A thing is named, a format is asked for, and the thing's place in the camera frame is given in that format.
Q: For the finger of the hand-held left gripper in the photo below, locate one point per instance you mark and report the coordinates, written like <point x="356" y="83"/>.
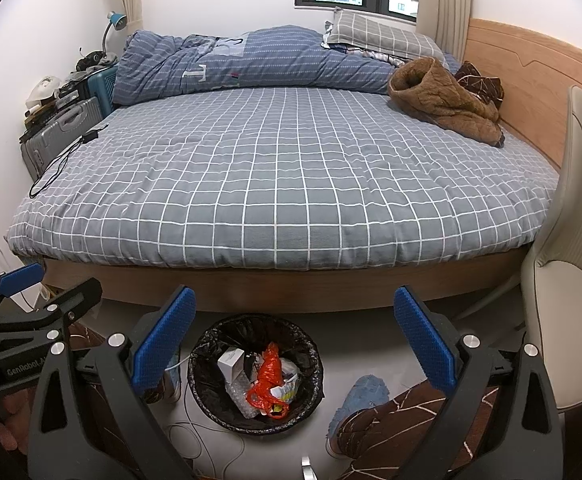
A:
<point x="21" y="279"/>
<point x="78" y="300"/>

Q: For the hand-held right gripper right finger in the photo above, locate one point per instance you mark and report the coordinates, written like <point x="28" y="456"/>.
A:
<point x="423" y="340"/>

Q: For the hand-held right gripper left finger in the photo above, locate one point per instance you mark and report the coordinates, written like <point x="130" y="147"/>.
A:
<point x="163" y="340"/>

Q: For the white cardboard box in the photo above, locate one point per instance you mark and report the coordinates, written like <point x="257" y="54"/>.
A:
<point x="231" y="365"/>

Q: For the clear bubble wrap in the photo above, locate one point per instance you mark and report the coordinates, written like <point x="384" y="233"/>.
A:
<point x="238" y="395"/>

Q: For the red plastic bag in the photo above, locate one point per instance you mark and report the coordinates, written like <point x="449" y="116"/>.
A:
<point x="268" y="375"/>

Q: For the black-lined trash bin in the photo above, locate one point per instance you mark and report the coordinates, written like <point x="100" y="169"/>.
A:
<point x="303" y="355"/>

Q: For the white yellow snack wrapper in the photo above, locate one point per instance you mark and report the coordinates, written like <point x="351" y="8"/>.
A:
<point x="288" y="385"/>

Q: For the person's left hand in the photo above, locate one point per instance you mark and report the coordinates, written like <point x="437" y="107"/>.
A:
<point x="8" y="425"/>

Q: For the blue fluffy slipper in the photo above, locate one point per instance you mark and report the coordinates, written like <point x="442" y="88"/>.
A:
<point x="368" y="390"/>

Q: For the person's right leg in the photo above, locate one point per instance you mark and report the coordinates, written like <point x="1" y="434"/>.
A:
<point x="386" y="425"/>

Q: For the grey suitcase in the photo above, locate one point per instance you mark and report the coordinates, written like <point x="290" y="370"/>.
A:
<point x="56" y="130"/>

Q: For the beige chair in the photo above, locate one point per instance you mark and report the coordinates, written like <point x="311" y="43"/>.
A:
<point x="571" y="260"/>

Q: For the wooden furniture leg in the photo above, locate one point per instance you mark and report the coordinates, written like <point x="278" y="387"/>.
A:
<point x="308" y="467"/>

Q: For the white rounded device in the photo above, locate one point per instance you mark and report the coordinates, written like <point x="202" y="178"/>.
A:
<point x="43" y="90"/>

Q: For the teal suitcase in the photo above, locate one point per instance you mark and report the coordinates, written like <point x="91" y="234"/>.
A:
<point x="102" y="90"/>

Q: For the grey checked bed sheet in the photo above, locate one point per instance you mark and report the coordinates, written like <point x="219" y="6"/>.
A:
<point x="296" y="175"/>

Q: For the black clutter pile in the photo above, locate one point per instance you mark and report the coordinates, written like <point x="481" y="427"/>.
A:
<point x="91" y="60"/>

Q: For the brown fleece jacket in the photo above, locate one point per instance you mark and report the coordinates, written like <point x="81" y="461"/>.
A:
<point x="436" y="100"/>

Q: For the brown patterned cloth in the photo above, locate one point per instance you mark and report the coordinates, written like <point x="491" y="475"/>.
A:
<point x="481" y="85"/>

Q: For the wooden headboard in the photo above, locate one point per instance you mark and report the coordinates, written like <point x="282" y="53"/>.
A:
<point x="521" y="90"/>

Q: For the blue desk lamp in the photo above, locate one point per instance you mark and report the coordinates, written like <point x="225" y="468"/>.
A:
<point x="117" y="20"/>

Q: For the blue striped duvet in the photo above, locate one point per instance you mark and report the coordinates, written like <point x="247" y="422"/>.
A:
<point x="271" y="60"/>

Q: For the grey checked pillow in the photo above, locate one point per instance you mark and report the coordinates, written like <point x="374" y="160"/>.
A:
<point x="381" y="35"/>

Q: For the wooden bed frame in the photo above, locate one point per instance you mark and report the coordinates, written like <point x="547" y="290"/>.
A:
<point x="321" y="287"/>

